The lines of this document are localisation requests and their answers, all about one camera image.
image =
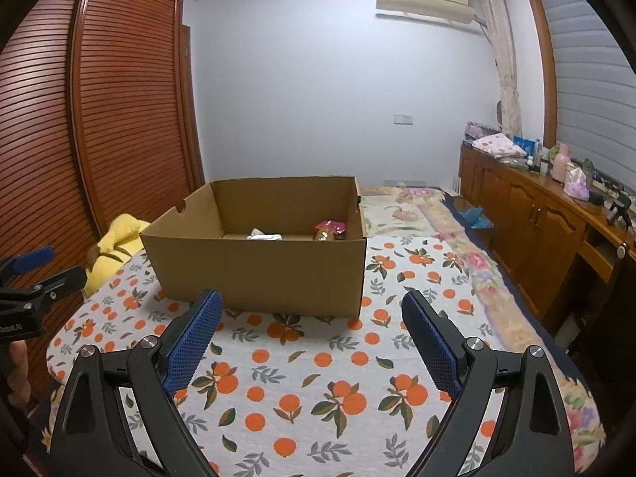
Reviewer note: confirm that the wooden louvered wardrobe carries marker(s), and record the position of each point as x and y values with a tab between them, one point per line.
99	134

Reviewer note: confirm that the green-lid bottle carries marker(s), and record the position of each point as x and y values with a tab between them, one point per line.
588	171

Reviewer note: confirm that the pink drumstick snack packet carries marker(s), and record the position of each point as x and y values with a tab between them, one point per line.
329	231

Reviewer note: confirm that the brown cardboard box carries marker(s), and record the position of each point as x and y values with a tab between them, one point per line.
258	278

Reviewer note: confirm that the round white desk fan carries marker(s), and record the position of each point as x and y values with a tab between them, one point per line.
500	115

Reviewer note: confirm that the folded floral cloth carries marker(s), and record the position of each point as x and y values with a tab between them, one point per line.
497	146

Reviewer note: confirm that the black tripod device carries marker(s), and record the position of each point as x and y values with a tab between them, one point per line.
620	208

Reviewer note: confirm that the teal cloth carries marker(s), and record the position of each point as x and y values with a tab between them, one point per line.
474	218

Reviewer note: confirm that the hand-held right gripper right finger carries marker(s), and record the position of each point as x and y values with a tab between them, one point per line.
432	343

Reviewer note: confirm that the pink bottle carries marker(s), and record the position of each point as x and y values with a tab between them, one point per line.
561	164

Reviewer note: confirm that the wooden sideboard cabinet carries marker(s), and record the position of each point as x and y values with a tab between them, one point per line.
541	228

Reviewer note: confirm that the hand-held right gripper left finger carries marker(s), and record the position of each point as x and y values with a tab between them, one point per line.
194	343

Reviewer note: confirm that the orange-print tablecloth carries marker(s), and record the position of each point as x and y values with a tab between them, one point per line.
298	367

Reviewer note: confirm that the floral bed sheet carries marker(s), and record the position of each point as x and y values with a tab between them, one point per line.
477	268

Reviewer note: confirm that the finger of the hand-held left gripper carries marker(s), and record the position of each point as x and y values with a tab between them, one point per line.
30	258
59	285

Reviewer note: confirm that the pink purple box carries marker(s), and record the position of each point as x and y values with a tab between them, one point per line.
478	130

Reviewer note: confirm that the cream patterned curtain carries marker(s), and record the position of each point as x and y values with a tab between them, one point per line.
504	69

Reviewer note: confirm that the grey window blind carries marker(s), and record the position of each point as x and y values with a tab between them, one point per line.
591	84

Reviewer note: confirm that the person's left hand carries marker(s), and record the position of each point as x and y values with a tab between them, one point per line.
20	372

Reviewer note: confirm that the yellow plush toy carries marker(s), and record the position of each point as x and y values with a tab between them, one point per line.
117	248

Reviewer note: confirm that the wooden window frame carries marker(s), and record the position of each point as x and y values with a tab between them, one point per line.
544	59

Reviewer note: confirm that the blue packs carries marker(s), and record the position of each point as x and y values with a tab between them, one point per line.
525	145

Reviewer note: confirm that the purple tissue pack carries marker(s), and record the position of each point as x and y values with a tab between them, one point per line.
576	186

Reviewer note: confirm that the white wall switch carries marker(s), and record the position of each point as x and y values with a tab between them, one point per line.
403	119

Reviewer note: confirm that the white silver snack packet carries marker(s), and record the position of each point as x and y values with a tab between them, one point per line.
266	235

